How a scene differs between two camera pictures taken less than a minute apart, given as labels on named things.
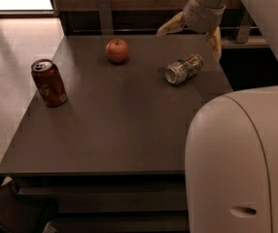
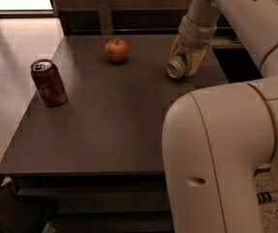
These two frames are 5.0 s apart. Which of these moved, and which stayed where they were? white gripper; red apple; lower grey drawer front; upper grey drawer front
Moved: white gripper
Stayed: lower grey drawer front; red apple; upper grey drawer front
